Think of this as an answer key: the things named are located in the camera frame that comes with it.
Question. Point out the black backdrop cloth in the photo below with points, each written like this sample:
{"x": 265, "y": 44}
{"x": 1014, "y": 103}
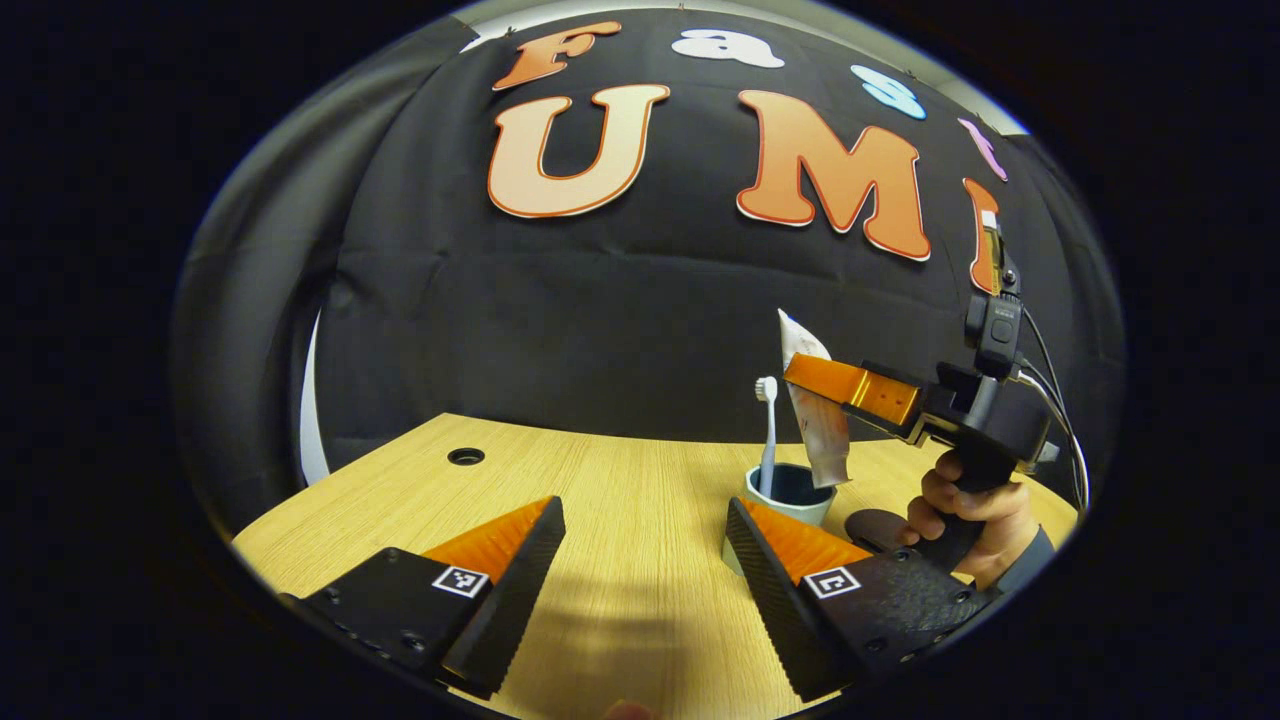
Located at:
{"x": 600, "y": 320}

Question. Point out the white blue toothpaste tube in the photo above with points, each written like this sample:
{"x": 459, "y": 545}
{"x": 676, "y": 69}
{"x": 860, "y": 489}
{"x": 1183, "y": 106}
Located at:
{"x": 825, "y": 440}

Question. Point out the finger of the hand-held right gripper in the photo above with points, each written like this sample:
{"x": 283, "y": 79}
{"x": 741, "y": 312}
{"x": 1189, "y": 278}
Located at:
{"x": 850, "y": 385}

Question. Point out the white toothbrush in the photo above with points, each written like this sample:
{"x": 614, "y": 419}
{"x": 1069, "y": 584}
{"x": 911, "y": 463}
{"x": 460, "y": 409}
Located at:
{"x": 768, "y": 440}

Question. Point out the wooden desktop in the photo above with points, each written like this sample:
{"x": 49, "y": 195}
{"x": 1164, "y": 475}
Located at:
{"x": 620, "y": 520}

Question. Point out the black round desk grommet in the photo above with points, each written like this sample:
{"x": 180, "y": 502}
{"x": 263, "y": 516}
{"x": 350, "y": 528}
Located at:
{"x": 466, "y": 456}

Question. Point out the dark brown round coaster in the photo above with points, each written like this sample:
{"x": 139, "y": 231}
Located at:
{"x": 875, "y": 530}

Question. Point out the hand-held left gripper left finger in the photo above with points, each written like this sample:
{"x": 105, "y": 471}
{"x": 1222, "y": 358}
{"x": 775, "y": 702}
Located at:
{"x": 515, "y": 590}

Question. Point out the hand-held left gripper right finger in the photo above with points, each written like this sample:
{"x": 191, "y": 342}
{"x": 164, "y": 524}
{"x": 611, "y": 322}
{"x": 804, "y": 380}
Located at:
{"x": 775, "y": 600}

